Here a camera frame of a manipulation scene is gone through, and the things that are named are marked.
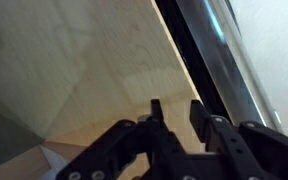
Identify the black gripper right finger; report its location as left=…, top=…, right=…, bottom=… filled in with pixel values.
left=189, top=100, right=288, bottom=180

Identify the wooden cabinet door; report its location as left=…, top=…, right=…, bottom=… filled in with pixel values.
left=0, top=0, right=207, bottom=180

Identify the stainless steel refrigerator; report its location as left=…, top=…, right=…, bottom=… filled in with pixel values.
left=155, top=0, right=282, bottom=131

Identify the door metal handle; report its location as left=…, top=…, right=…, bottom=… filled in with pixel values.
left=137, top=114, right=151, bottom=123

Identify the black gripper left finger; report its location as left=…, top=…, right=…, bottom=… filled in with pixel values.
left=56, top=99, right=191, bottom=180

